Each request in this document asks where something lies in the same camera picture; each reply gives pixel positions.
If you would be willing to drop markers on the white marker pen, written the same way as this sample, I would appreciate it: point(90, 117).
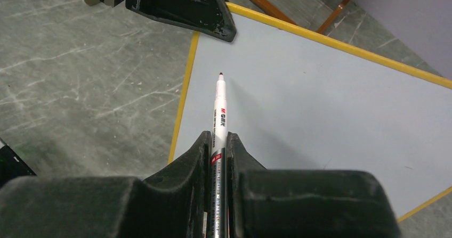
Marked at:
point(217, 222)

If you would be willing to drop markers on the yellow-framed whiteboard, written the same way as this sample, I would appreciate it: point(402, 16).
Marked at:
point(301, 100)

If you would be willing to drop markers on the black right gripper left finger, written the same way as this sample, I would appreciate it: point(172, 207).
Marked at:
point(169, 203)

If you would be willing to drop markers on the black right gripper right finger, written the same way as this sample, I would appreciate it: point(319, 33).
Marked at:
point(303, 203)

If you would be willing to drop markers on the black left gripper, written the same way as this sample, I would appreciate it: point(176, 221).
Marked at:
point(211, 17)

